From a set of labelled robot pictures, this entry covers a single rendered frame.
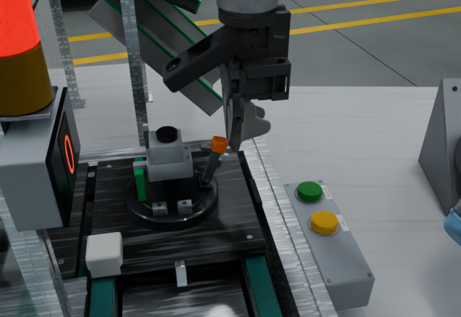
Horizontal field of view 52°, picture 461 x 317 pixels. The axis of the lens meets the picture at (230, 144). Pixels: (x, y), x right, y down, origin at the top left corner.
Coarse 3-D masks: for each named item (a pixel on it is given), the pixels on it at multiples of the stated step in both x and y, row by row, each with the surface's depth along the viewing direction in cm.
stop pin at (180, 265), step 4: (180, 260) 63; (184, 260) 63; (176, 264) 62; (180, 264) 62; (184, 264) 62; (176, 268) 62; (180, 268) 62; (184, 268) 62; (176, 272) 63; (180, 272) 63; (184, 272) 63; (176, 276) 63; (180, 276) 63; (184, 276) 63; (176, 280) 64; (180, 280) 64; (184, 280) 64; (180, 284) 64; (184, 284) 64
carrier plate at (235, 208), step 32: (128, 160) 81; (192, 160) 81; (224, 160) 81; (96, 192) 74; (224, 192) 74; (96, 224) 68; (128, 224) 68; (224, 224) 68; (256, 224) 68; (128, 256) 63; (160, 256) 63; (192, 256) 63; (224, 256) 64; (256, 256) 65
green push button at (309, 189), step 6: (300, 186) 75; (306, 186) 75; (312, 186) 75; (318, 186) 75; (300, 192) 74; (306, 192) 73; (312, 192) 73; (318, 192) 73; (300, 198) 74; (306, 198) 73; (312, 198) 73; (318, 198) 73
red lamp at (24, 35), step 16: (0, 0) 32; (16, 0) 33; (0, 16) 33; (16, 16) 33; (32, 16) 35; (0, 32) 33; (16, 32) 34; (32, 32) 35; (0, 48) 34; (16, 48) 34
